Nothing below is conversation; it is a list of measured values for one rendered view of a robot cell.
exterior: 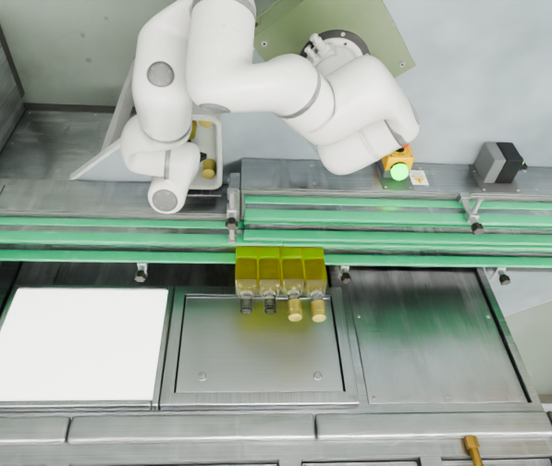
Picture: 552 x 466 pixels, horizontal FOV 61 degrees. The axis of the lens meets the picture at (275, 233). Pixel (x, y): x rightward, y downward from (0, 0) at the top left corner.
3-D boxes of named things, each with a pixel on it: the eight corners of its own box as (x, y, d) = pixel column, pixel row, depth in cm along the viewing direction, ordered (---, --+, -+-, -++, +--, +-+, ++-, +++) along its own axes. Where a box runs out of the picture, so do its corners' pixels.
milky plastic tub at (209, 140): (159, 167, 129) (155, 189, 123) (149, 93, 112) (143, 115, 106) (223, 169, 130) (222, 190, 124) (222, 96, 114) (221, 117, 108)
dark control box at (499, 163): (472, 164, 132) (483, 183, 127) (484, 140, 126) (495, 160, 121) (500, 164, 133) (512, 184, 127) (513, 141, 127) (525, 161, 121)
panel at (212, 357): (17, 290, 130) (-34, 412, 106) (13, 283, 127) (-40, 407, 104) (338, 292, 136) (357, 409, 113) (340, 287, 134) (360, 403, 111)
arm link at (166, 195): (148, 145, 87) (200, 153, 88) (156, 126, 96) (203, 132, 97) (145, 215, 95) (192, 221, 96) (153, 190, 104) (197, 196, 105)
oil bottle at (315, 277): (298, 239, 133) (303, 301, 119) (300, 225, 129) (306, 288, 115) (317, 239, 134) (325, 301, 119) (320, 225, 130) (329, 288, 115)
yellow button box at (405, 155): (376, 160, 130) (382, 177, 125) (383, 138, 125) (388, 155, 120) (401, 161, 131) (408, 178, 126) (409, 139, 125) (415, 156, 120)
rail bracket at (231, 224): (226, 221, 126) (225, 256, 118) (226, 172, 114) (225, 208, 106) (238, 221, 127) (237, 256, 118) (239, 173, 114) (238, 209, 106)
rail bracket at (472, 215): (452, 198, 124) (469, 235, 115) (462, 177, 119) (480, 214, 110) (467, 198, 125) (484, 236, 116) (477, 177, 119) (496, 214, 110)
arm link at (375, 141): (303, 104, 89) (310, 159, 78) (365, 66, 83) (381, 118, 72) (330, 138, 95) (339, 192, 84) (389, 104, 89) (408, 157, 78)
